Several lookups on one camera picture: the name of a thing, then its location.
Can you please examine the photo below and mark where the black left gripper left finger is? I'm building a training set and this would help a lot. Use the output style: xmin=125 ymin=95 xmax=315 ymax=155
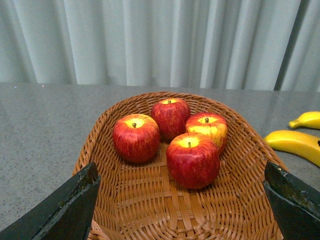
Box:
xmin=0 ymin=162 xmax=101 ymax=240

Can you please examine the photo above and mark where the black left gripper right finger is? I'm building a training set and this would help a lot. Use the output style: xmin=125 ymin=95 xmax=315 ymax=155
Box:
xmin=263 ymin=161 xmax=320 ymax=240

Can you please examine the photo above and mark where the orange-yellow banana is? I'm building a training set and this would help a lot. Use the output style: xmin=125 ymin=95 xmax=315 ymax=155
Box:
xmin=264 ymin=130 xmax=320 ymax=167

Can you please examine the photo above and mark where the yellow banana brown tip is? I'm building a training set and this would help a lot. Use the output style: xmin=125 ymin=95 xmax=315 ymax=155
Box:
xmin=288 ymin=111 xmax=320 ymax=129

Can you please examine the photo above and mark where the red yellow apple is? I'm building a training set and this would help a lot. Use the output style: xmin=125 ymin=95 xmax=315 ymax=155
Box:
xmin=185 ymin=112 xmax=228 ymax=155

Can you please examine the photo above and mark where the left brown wicker basket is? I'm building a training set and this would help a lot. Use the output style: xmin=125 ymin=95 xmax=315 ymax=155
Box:
xmin=74 ymin=91 xmax=283 ymax=240

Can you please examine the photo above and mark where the red apple left of basket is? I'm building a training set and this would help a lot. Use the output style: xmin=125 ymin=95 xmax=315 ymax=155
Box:
xmin=112 ymin=114 xmax=161 ymax=164

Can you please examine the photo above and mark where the red apple of basket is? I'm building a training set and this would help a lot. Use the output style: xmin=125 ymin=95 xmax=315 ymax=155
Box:
xmin=112 ymin=114 xmax=161 ymax=164
xmin=151 ymin=98 xmax=191 ymax=141

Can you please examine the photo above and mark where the dark red apple front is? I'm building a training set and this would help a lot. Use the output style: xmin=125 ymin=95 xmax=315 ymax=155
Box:
xmin=166 ymin=132 xmax=220 ymax=189

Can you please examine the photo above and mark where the red apple back of basket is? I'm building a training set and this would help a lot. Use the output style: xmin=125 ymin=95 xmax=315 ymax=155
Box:
xmin=151 ymin=98 xmax=191 ymax=141

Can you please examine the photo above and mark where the white pleated curtain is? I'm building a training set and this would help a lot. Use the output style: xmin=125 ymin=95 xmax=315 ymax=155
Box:
xmin=0 ymin=0 xmax=320 ymax=92

